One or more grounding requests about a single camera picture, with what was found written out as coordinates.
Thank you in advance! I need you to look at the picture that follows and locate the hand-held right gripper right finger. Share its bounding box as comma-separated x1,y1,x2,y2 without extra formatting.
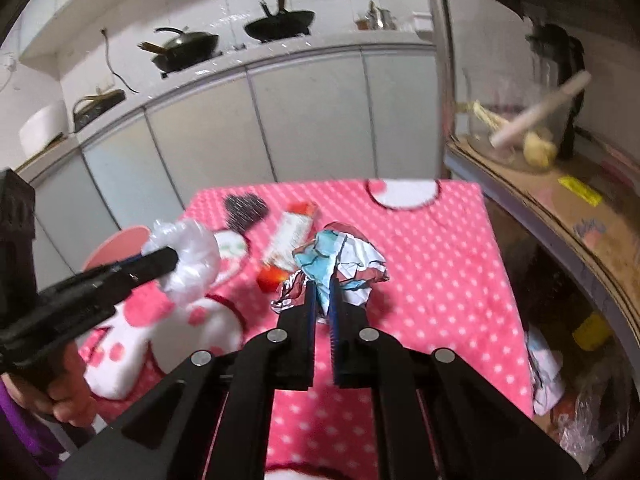
327,276,586,480

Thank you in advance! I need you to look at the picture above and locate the white rolling pin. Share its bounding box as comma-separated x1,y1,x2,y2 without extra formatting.
490,71,592,147

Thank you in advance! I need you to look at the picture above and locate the white plastic bag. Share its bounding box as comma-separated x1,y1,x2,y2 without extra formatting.
141,218,222,306

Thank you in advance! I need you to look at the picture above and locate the steel kettle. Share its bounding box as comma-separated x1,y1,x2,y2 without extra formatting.
367,1,398,31

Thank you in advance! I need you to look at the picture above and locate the white and blue bag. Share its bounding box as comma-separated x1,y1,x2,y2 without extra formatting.
527,327,566,416

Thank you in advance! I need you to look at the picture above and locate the grey power cable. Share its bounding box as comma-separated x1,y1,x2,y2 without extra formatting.
101,29,141,95

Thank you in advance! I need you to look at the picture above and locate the pink polka dot blanket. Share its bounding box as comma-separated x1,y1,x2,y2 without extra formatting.
75,178,533,480

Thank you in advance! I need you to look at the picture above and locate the wooden cutting board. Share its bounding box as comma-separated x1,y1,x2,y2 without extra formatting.
15,132,68,171

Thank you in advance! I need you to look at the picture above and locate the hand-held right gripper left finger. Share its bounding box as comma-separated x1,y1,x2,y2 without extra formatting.
57,280,317,480

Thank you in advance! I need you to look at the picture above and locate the black wok with lid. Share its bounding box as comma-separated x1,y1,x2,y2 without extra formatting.
139,27,221,73

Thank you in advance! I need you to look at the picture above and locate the pink plastic bin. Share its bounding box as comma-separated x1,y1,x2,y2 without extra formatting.
81,226,151,271

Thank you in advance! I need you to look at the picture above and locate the person's left hand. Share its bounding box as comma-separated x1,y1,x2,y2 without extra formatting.
17,346,99,428

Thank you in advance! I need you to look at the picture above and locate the black blender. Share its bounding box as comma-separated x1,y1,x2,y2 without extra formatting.
525,24,586,161

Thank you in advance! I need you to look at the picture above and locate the white kitchen cabinet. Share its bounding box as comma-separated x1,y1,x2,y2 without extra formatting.
15,30,446,281

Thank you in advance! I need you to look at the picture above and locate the white and red snack packet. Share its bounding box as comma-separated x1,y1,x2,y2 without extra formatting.
257,201,319,293

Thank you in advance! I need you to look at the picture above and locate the cardboard sheet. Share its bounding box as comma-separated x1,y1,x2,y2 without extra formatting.
447,135,640,341

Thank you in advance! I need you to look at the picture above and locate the person's left forearm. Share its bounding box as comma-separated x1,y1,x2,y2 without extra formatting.
0,380,66,480

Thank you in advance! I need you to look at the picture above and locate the blue and white wrapper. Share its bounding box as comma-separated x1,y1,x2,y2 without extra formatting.
292,222,390,311

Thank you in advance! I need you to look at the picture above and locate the clear plastic bag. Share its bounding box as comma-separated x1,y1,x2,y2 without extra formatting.
550,360,636,471

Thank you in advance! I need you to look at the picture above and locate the black electric pot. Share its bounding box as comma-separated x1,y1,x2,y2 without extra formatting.
72,89,126,128

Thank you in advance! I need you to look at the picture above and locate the white rice cooker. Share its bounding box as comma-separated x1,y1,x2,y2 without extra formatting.
19,101,68,158

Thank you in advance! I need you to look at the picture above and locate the storage shelf rack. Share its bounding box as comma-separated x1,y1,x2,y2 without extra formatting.
430,0,640,480

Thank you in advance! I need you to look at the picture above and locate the glass jar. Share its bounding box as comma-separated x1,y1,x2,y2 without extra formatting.
462,57,576,166

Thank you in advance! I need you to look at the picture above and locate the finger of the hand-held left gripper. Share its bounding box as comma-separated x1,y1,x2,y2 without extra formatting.
39,247,180,312

